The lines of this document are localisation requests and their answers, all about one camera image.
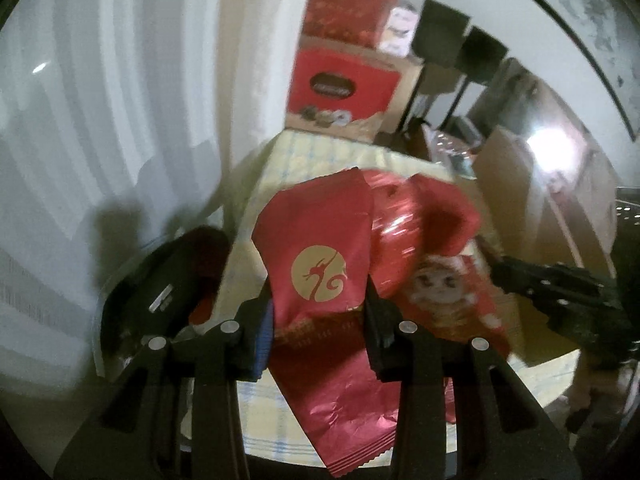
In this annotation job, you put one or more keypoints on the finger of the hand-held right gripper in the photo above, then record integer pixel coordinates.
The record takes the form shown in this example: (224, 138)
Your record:
(555, 295)

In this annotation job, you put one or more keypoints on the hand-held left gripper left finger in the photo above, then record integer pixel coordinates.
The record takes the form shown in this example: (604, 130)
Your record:
(264, 340)

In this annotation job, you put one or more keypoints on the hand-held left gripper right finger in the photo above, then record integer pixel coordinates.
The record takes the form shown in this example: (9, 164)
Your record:
(377, 340)

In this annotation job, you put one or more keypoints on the red packet with cartoon figure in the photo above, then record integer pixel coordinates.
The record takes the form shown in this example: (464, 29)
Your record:
(440, 290)

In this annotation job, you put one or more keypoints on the red packet with gold emblem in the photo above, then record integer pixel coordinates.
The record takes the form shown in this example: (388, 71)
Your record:
(320, 240)

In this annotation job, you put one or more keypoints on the yellow blue checked tablecloth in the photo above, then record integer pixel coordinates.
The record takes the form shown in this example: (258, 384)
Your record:
(250, 410)

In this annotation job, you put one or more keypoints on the open cardboard box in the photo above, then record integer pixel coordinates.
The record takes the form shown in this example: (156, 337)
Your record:
(520, 200)

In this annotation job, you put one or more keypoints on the black plastic tray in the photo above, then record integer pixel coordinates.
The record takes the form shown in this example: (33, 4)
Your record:
(150, 280)

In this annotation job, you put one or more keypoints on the clear plastic package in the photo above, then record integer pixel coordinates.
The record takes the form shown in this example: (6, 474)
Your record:
(450, 150)

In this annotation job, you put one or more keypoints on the dark television screen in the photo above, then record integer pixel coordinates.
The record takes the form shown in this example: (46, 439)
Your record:
(505, 95)

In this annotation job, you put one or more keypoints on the black speaker stand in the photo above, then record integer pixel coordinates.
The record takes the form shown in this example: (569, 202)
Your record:
(457, 102)
(417, 95)

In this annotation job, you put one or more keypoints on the red collection gift box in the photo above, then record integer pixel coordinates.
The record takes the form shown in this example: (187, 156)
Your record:
(411, 90)

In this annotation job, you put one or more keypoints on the red chocolate gift bag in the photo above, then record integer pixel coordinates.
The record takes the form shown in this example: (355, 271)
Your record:
(340, 90)

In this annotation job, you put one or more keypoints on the black framed picture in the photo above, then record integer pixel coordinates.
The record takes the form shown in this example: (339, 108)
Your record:
(590, 25)

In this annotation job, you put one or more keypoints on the white curtain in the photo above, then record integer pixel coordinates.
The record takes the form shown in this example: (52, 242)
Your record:
(100, 110)

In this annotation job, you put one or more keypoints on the white printed box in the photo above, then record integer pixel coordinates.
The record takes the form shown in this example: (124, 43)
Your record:
(397, 30)

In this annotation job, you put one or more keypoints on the red gift box on top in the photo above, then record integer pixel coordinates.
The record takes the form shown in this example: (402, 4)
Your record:
(345, 5)

